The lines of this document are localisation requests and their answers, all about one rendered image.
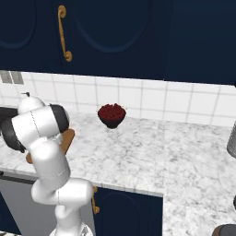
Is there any wooden cutting board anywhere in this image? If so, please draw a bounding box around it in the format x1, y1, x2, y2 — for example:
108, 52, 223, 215
25, 127, 77, 165

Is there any dark bowl of red berries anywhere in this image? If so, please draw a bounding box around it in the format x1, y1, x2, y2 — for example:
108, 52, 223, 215
97, 102, 127, 130

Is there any navy upper cupboard door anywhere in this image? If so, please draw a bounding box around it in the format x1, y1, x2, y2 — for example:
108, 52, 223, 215
51, 0, 173, 81
0, 0, 53, 72

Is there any navy cupboard door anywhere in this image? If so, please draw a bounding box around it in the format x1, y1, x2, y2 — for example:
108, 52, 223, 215
51, 0, 173, 81
0, 0, 53, 72
91, 185, 164, 236

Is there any navy lower cupboard door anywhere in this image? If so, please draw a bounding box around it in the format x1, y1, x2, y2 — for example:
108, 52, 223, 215
91, 185, 164, 236

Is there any navy upper cupboard side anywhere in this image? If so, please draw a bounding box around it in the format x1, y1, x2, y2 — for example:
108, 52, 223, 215
163, 0, 236, 87

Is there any grey metal mesh container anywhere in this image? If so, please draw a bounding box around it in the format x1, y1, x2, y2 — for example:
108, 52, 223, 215
226, 121, 236, 159

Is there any grey appliance front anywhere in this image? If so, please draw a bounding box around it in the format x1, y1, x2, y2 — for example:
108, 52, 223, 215
0, 171, 97, 236

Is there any dark round object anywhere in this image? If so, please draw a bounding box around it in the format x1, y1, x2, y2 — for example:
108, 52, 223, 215
211, 223, 236, 236

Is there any brass lower cupboard handle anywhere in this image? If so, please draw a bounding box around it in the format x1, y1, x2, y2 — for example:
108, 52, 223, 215
90, 185, 101, 216

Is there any brass curved cupboard handle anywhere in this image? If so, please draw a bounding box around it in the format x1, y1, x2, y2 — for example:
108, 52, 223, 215
57, 4, 74, 63

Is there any grey wall socket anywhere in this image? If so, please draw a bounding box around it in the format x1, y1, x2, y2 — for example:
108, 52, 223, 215
0, 70, 25, 86

